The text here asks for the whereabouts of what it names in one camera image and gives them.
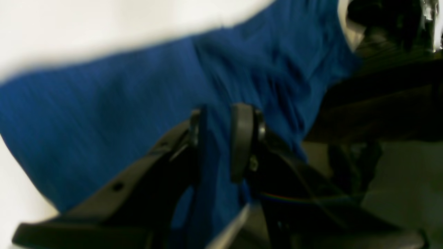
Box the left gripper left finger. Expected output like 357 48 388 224
12 109 201 249

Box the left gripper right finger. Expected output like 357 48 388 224
230 103 426 249

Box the blue long-sleeve T-shirt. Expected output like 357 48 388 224
1 0 359 249

